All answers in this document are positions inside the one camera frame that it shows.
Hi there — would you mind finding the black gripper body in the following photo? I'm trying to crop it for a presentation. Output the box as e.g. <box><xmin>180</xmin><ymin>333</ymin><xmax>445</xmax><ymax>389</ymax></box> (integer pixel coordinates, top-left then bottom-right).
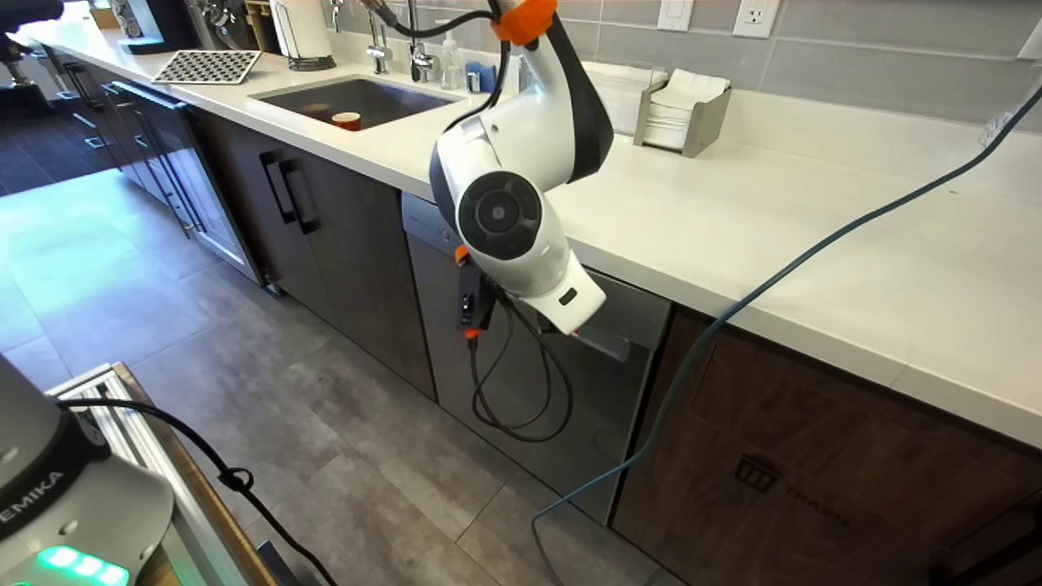
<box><xmin>453</xmin><ymin>245</ymin><xmax>494</xmax><ymax>346</ymax></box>

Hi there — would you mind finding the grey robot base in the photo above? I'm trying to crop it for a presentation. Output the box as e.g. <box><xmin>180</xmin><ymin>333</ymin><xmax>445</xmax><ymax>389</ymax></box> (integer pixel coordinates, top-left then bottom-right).
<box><xmin>0</xmin><ymin>360</ymin><xmax>173</xmax><ymax>586</ymax></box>

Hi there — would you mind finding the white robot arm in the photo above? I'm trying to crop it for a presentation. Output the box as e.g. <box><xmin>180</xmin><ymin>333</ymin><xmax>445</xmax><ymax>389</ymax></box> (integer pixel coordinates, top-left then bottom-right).
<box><xmin>429</xmin><ymin>0</ymin><xmax>612</xmax><ymax>336</ymax></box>

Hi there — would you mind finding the stainless steel dishwasher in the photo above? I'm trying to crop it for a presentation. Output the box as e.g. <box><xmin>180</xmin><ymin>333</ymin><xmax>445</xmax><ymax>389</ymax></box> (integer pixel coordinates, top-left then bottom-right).
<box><xmin>401</xmin><ymin>194</ymin><xmax>670</xmax><ymax>492</ymax></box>

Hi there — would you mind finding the dark wood cabinet door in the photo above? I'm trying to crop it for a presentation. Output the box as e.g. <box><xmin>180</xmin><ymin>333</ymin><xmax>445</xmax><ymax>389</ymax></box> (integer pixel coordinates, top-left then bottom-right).
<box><xmin>191</xmin><ymin>109</ymin><xmax>434</xmax><ymax>398</ymax></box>

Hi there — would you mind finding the stainless steel sink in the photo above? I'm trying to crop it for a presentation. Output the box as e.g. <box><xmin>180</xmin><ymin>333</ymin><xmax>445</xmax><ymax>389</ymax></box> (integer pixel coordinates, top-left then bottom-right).
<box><xmin>259</xmin><ymin>78</ymin><xmax>445</xmax><ymax>130</ymax></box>

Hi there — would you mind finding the red and white cup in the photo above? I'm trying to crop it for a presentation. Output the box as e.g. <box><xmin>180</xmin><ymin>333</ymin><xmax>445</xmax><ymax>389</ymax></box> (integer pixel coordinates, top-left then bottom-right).
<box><xmin>328</xmin><ymin>109</ymin><xmax>361</xmax><ymax>130</ymax></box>

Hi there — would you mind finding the white paper towel stack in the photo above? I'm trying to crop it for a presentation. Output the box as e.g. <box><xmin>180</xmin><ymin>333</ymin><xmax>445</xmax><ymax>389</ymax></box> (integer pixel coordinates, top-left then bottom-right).
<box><xmin>587</xmin><ymin>60</ymin><xmax>665</xmax><ymax>133</ymax></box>

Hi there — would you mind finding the chrome faucet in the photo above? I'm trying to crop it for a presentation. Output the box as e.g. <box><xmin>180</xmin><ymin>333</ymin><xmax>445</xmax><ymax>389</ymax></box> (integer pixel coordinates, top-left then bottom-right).
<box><xmin>364</xmin><ymin>0</ymin><xmax>436</xmax><ymax>81</ymax></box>

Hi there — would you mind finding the black striped dish mat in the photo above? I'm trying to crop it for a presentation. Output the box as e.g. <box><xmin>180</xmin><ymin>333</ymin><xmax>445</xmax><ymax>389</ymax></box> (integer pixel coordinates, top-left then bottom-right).
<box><xmin>157</xmin><ymin>48</ymin><xmax>259</xmax><ymax>83</ymax></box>

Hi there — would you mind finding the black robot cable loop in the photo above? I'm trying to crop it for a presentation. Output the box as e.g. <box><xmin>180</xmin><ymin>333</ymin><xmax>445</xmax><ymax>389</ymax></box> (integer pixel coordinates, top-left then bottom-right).
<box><xmin>465</xmin><ymin>295</ymin><xmax>578</xmax><ymax>447</ymax></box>

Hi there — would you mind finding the black cabinet handle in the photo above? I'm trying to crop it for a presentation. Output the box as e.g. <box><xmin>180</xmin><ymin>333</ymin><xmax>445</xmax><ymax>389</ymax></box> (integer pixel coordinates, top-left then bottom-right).
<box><xmin>259</xmin><ymin>148</ymin><xmax>320</xmax><ymax>235</ymax></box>

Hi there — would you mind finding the wooden cart frame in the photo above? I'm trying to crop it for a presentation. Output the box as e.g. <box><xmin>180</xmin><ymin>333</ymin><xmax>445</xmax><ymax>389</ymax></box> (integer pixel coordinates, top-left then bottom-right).
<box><xmin>51</xmin><ymin>364</ymin><xmax>295</xmax><ymax>586</ymax></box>

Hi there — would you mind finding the white wall outlet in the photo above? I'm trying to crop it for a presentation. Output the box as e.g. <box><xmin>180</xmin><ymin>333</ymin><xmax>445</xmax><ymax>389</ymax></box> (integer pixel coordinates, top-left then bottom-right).
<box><xmin>732</xmin><ymin>0</ymin><xmax>782</xmax><ymax>39</ymax></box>

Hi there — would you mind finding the teal cable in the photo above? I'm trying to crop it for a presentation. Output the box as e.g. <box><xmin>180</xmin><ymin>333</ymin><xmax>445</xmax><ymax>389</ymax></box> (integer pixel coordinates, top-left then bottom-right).
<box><xmin>528</xmin><ymin>78</ymin><xmax>1042</xmax><ymax>586</ymax></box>

